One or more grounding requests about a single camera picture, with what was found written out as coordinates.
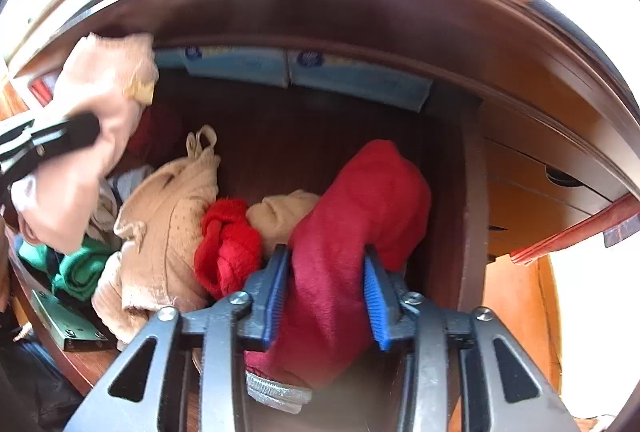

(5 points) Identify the red box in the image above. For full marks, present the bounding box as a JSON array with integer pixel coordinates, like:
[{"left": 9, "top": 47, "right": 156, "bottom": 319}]
[{"left": 27, "top": 72, "right": 63, "bottom": 107}]

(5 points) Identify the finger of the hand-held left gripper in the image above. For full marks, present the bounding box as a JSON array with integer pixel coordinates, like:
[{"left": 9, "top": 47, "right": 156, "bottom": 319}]
[{"left": 0, "top": 112, "right": 101, "bottom": 185}]

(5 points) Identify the cream ribbed underwear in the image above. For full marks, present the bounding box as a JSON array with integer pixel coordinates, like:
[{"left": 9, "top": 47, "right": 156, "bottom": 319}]
[{"left": 92, "top": 252, "right": 151, "bottom": 353}]

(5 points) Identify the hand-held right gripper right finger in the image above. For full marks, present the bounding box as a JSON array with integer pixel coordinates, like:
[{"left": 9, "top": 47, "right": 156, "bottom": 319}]
[{"left": 364, "top": 247, "right": 581, "bottom": 432}]

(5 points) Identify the dark cloth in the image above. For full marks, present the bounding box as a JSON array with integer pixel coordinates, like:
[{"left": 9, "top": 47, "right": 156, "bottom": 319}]
[{"left": 0, "top": 312, "right": 83, "bottom": 432}]

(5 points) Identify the beige underwear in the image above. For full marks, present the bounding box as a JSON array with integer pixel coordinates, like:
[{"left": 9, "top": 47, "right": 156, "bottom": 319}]
[{"left": 114, "top": 126, "right": 223, "bottom": 313}]

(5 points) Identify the green black striped underwear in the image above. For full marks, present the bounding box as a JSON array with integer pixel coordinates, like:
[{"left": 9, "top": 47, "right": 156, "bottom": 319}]
[{"left": 17, "top": 237, "right": 121, "bottom": 303}]

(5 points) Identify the small tan underwear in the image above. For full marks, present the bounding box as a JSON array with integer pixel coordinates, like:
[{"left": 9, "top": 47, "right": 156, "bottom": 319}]
[{"left": 245, "top": 191, "right": 321, "bottom": 257}]

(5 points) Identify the bright red knit underwear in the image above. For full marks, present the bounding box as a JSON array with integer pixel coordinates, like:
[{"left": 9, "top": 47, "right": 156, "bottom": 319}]
[{"left": 194, "top": 198, "right": 263, "bottom": 300}]

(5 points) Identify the dark wooden drawer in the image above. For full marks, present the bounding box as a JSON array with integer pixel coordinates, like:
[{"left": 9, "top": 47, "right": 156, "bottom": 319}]
[{"left": 0, "top": 32, "right": 491, "bottom": 393}]

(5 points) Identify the blue white tissue pack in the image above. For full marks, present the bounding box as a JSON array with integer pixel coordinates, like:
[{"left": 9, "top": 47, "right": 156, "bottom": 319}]
[
  {"left": 287, "top": 49, "right": 433, "bottom": 113},
  {"left": 155, "top": 44, "right": 291, "bottom": 88}
]

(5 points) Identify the dark wooden dresser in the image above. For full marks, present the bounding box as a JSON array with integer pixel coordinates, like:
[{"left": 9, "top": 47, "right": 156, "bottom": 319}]
[{"left": 0, "top": 0, "right": 640, "bottom": 213}]

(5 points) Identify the dark red underwear grey waistband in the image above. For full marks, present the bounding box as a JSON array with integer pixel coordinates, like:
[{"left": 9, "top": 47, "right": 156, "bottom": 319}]
[{"left": 242, "top": 139, "right": 433, "bottom": 415}]

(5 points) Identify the red strip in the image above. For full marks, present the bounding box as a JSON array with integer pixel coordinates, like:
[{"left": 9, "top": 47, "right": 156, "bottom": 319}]
[{"left": 510, "top": 194, "right": 640, "bottom": 265}]

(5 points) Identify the pink underwear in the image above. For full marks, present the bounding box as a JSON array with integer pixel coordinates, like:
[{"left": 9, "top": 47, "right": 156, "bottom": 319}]
[{"left": 10, "top": 32, "right": 161, "bottom": 255}]

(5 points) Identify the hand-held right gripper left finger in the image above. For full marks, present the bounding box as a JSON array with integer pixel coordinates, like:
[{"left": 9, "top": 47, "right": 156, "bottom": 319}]
[{"left": 65, "top": 244, "right": 291, "bottom": 432}]

